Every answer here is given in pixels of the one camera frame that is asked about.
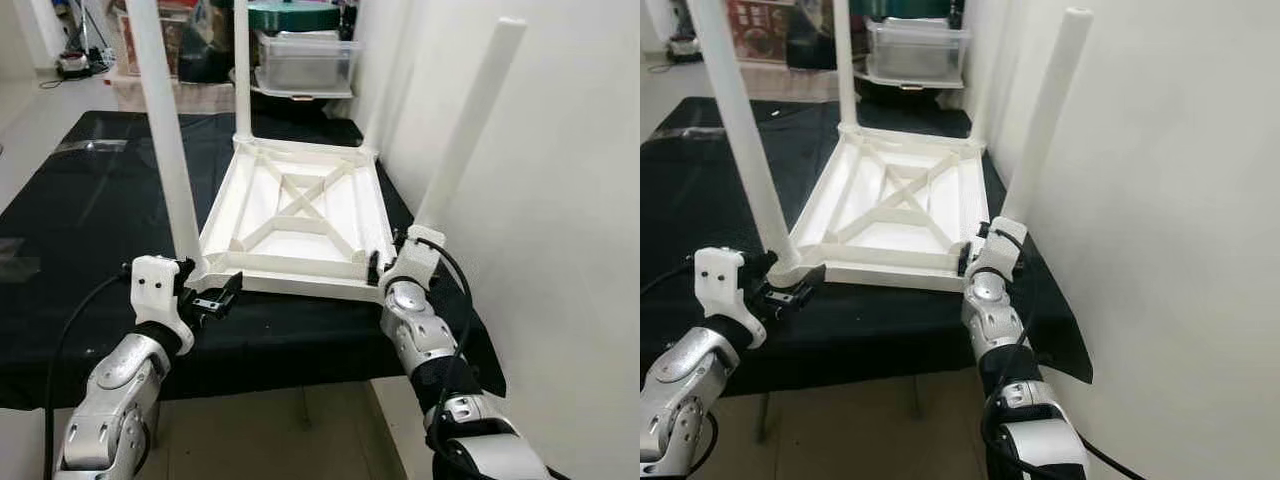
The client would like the beige cloth-covered bench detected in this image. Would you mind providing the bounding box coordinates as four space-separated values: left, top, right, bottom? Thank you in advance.
715 62 846 101
110 75 241 113

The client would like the green pot lid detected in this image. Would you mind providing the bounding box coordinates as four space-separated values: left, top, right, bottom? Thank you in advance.
850 0 951 21
248 0 343 33

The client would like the white plastic table top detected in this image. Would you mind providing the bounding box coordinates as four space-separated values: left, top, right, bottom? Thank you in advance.
188 135 396 303
770 122 991 293

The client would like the red food-print box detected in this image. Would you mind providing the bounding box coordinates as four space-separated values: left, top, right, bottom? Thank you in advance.
727 0 793 63
120 10 191 76

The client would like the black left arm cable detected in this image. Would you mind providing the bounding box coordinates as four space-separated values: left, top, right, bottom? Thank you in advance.
42 268 136 480
640 258 699 299

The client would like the black tablecloth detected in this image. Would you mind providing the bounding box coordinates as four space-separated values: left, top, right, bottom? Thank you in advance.
640 97 1093 396
0 110 506 409

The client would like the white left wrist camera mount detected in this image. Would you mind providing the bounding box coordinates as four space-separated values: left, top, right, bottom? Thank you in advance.
130 255 196 356
693 247 766 349

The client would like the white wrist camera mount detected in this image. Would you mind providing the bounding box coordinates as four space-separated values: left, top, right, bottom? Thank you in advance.
965 215 1029 291
380 225 446 301
130 255 196 356
693 247 766 349

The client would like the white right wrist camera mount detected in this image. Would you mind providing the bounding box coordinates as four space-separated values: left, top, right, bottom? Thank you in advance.
965 215 1029 291
380 225 446 301

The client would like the clear plastic storage box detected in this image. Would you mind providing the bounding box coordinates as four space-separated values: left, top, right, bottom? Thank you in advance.
862 18 973 89
253 32 361 99

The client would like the glossy black bag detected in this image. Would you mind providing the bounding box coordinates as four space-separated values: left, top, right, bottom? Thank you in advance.
180 0 236 84
785 0 841 71

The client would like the clear tape strip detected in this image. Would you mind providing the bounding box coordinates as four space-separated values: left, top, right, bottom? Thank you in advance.
55 139 129 156

